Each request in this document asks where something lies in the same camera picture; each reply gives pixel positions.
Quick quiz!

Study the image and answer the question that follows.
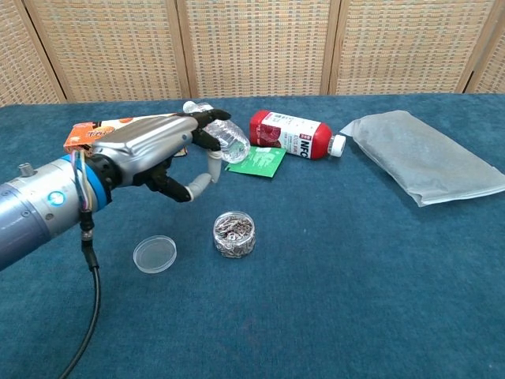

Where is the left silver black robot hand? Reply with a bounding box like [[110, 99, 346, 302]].
[[91, 109, 233, 204]]

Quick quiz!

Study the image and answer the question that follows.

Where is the clear round plastic lid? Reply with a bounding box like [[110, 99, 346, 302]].
[[133, 235, 178, 275]]

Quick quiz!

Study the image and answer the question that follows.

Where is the orange biscuit box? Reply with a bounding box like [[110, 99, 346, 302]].
[[62, 114, 190, 159]]

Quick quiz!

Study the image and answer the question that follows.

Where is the clear plastic water bottle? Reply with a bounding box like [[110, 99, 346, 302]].
[[182, 100, 252, 165]]

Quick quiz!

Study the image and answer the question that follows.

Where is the green sachet packet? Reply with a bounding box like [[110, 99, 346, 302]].
[[224, 144, 288, 179]]

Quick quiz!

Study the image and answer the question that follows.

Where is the clear jar of paperclips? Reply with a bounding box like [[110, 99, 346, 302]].
[[213, 210, 256, 260]]

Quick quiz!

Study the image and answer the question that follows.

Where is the woven bamboo folding screen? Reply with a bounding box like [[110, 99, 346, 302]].
[[0, 0, 505, 108]]

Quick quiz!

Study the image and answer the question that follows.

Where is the red juice bottle white cap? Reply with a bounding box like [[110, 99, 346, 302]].
[[249, 110, 347, 160]]

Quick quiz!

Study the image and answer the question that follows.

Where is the grey translucent plastic pouch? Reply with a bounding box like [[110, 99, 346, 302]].
[[339, 110, 505, 208]]

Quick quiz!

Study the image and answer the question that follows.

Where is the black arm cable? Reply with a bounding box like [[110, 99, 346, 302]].
[[58, 149, 102, 379]]

